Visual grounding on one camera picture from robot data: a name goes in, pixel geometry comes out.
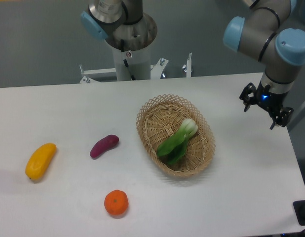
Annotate woven wicker basket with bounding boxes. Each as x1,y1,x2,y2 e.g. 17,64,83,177
136,94,215,178

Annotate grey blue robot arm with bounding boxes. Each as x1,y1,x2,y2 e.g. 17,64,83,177
223,0,305,127

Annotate green bok choy vegetable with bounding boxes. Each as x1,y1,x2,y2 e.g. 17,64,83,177
156,118,198,165

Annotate orange tangerine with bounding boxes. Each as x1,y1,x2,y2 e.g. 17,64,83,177
104,190,129,218

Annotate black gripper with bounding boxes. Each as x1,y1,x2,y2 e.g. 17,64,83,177
239,83,294,129

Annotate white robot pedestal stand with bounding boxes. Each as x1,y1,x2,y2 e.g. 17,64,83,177
79,50,169,83

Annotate yellow mango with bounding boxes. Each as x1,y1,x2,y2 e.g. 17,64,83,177
25,143,57,181

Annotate black device at table edge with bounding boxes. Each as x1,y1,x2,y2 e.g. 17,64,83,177
293,200,305,226

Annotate purple sweet potato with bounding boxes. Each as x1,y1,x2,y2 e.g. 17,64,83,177
89,134,119,159

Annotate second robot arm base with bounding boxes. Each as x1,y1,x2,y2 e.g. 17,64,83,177
80,0,157,52

